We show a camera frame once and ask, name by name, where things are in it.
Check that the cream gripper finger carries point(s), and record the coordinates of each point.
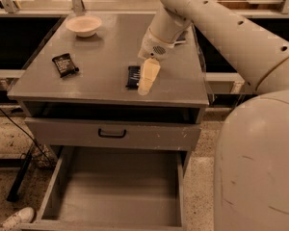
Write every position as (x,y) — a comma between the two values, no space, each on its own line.
(149,72)

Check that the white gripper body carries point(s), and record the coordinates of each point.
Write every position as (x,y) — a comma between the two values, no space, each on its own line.
(152,48)

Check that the dark blue rxbar wrapper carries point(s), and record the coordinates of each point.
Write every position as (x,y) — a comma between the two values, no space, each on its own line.
(133,78)

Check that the grey drawer cabinet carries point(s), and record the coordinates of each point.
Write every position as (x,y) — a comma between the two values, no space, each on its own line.
(98,91)

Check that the closed grey upper drawer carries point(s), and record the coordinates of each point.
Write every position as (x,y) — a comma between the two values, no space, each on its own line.
(140,135)

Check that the open grey lower drawer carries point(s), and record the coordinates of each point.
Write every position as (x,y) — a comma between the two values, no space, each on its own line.
(107,189)

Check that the blue chip bag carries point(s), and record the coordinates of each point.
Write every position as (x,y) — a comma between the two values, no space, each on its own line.
(182,38)

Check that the white bowl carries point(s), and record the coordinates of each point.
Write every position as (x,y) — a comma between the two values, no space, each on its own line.
(84,26)

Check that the black snack bar wrapper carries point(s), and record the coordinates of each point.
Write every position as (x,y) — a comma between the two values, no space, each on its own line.
(65,65)

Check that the black metal leg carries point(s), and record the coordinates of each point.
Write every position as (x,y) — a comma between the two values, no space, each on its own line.
(13,194)

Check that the white shoe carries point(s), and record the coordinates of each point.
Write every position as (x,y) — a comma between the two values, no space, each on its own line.
(25,215)

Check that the black drawer handle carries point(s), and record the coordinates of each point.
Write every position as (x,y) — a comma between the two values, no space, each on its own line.
(111,135)

